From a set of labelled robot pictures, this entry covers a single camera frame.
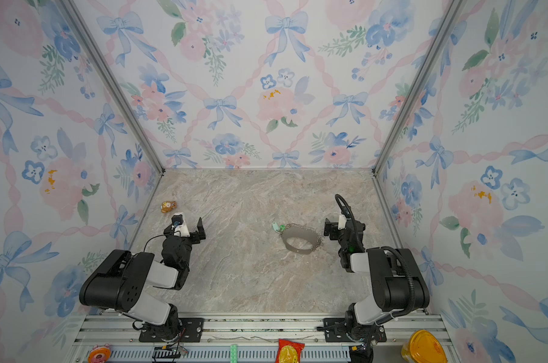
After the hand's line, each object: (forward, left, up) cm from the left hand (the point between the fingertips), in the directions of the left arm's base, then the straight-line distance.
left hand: (190, 219), depth 90 cm
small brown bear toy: (+10, +15, -6) cm, 19 cm away
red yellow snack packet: (-42, -38, -8) cm, 58 cm away
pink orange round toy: (-43, +18, -6) cm, 47 cm away
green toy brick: (-43, -21, -9) cm, 49 cm away
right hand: (+3, -61, -4) cm, 61 cm away
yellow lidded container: (-42, -75, 0) cm, 86 cm away
